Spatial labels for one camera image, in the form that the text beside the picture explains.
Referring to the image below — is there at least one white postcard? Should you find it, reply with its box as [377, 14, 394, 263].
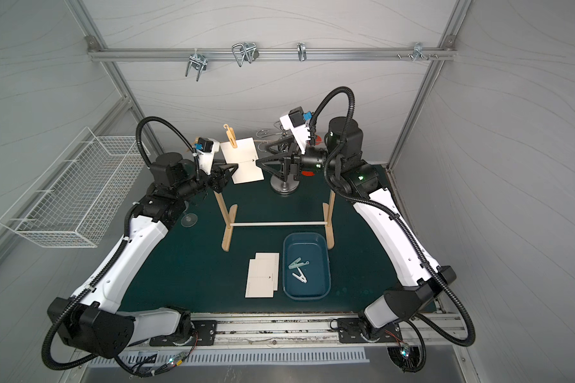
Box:
[256, 252, 280, 291]
[220, 137, 264, 184]
[245, 259, 274, 298]

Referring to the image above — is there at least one wooden clothespin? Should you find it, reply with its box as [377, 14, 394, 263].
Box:
[223, 124, 238, 148]

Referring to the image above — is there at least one mint green clothespin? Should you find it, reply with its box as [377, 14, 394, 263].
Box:
[288, 258, 309, 270]

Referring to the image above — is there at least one white clothespin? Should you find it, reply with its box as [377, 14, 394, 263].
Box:
[292, 267, 308, 283]

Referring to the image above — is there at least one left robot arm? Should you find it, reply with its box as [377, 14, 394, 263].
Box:
[41, 116, 238, 378]

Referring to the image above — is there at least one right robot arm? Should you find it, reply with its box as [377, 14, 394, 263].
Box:
[257, 86, 476, 373]

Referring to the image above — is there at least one chrome glass holder stand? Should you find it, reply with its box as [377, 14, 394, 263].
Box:
[257, 121, 301, 196]

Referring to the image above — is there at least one clear wine glass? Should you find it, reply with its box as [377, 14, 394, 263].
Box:
[180, 204, 198, 228]

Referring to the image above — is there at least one metal clamp hook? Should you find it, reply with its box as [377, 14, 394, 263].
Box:
[296, 42, 307, 62]
[185, 50, 208, 81]
[396, 42, 439, 62]
[232, 41, 260, 67]

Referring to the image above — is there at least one aluminium crossbar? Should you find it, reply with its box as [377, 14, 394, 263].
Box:
[88, 46, 458, 62]

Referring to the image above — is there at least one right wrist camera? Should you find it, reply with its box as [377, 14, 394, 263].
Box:
[280, 106, 311, 154]

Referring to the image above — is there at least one wooden drying rack frame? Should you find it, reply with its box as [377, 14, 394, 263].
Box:
[214, 191, 336, 252]

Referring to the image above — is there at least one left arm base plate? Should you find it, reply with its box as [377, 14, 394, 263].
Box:
[149, 320, 217, 347]

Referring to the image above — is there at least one white wire basket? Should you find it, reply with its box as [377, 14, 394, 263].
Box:
[0, 128, 145, 248]

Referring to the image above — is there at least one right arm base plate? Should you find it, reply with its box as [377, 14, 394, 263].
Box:
[330, 317, 403, 345]

